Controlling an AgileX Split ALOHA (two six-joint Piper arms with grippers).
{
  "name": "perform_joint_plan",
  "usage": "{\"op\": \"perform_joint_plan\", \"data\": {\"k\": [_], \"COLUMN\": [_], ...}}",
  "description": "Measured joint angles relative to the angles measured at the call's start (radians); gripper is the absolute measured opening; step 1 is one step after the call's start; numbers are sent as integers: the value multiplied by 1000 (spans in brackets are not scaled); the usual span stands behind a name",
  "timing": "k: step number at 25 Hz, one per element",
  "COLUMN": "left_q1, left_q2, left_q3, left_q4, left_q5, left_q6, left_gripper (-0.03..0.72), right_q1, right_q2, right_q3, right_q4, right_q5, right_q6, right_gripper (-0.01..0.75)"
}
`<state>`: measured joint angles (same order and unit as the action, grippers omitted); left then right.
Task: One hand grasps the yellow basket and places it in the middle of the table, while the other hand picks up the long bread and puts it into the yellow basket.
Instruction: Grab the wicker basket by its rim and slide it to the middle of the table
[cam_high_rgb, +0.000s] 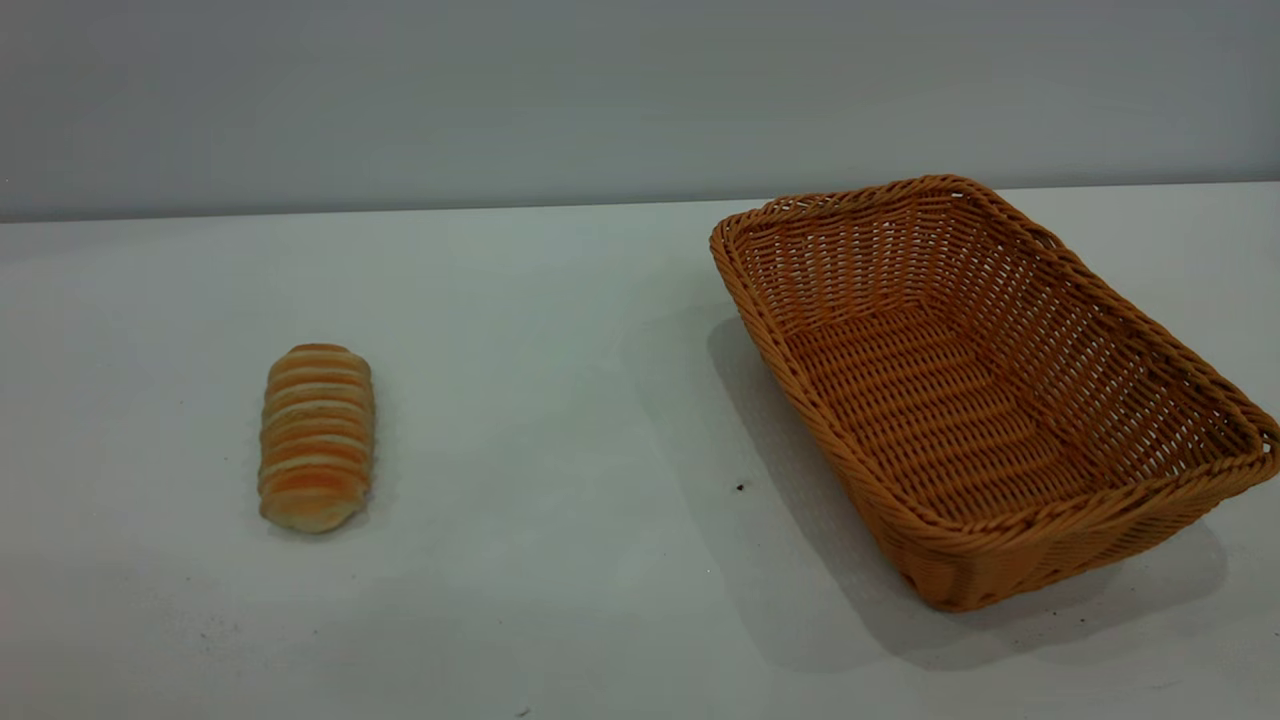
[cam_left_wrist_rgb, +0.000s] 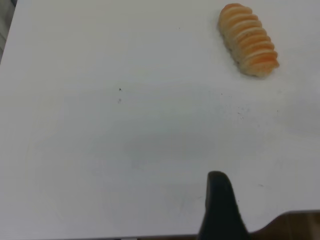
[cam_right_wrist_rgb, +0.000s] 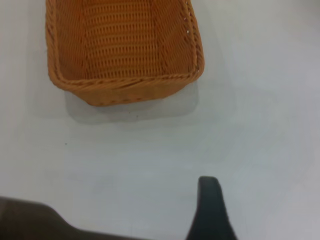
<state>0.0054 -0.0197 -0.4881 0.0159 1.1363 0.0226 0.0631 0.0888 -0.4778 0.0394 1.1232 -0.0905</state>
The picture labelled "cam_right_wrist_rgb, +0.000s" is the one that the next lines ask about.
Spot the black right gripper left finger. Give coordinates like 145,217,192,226
0,195,131,240

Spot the orange woven wicker basket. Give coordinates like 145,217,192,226
45,0,205,108

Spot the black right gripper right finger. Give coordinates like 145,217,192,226
185,175,240,240

